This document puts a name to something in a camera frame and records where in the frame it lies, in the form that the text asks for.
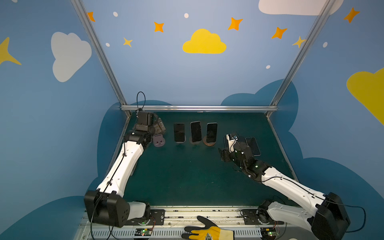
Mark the dark phone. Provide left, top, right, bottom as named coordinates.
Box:
left=206, top=123, right=218, bottom=144

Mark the aluminium frame rail back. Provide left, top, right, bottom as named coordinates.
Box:
left=121, top=104, right=279, bottom=113

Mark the yellow black work glove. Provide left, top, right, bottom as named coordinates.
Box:
left=181, top=216, right=235, bottom=240

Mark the silver phone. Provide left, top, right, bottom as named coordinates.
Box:
left=246, top=137, right=261, bottom=156

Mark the wooden ring phone stand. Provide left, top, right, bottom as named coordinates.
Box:
left=203, top=136, right=216, bottom=147

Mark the left circuit board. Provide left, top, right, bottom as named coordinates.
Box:
left=134, top=229, right=153, bottom=237

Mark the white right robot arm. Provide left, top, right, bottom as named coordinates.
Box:
left=220, top=141, right=351, bottom=240

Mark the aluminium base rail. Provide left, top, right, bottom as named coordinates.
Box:
left=74, top=205, right=334, bottom=240

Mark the right circuit board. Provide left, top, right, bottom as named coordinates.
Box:
left=260, top=228, right=279, bottom=240

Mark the black phone back left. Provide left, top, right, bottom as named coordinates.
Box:
left=174, top=123, right=186, bottom=143

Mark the grey stand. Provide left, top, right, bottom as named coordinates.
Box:
left=153, top=134, right=166, bottom=148

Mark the circuit board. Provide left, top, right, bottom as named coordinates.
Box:
left=134, top=229, right=153, bottom=237
left=260, top=228, right=279, bottom=240

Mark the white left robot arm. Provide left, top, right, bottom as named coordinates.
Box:
left=84, top=110, right=166, bottom=228

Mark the pink phone back middle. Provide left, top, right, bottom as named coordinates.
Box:
left=190, top=121, right=202, bottom=143

